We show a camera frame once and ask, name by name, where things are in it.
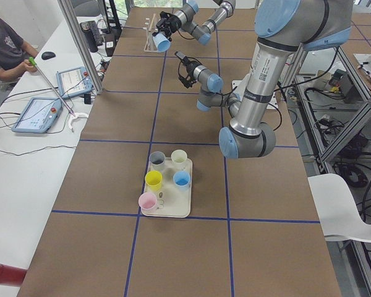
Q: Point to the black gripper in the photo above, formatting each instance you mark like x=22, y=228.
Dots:
x=170, y=21
x=190, y=72

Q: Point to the red cylinder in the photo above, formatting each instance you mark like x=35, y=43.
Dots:
x=11, y=276

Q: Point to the aluminium frame post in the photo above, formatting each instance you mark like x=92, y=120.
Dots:
x=81, y=44

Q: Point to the light blue plastic cup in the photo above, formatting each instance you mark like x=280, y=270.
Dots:
x=161, y=42

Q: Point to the white chair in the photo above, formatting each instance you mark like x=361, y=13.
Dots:
x=337, y=211

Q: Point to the yellow plastic cup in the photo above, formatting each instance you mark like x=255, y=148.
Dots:
x=153, y=179

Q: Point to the seated person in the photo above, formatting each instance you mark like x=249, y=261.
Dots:
x=14, y=54

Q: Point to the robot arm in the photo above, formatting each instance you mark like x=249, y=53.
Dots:
x=281, y=27
x=186, y=19

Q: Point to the near teach pendant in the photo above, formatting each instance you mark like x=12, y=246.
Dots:
x=38, y=115

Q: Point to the grey plastic cup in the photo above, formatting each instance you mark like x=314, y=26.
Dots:
x=157, y=160

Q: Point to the pale green plastic cup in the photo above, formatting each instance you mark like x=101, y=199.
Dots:
x=179, y=156

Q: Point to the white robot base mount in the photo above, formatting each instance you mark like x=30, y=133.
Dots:
x=255, y=93

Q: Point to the far teach pendant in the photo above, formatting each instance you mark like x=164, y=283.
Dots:
x=74, y=82

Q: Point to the white wire cup rack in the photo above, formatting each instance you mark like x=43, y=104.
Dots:
x=150, y=28

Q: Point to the teach pendant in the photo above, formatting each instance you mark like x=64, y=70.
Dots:
x=74, y=82
x=38, y=115

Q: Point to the pink plastic cup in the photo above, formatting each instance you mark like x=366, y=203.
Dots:
x=148, y=202

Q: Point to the cream plastic tray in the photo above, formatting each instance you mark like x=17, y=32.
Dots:
x=172, y=201

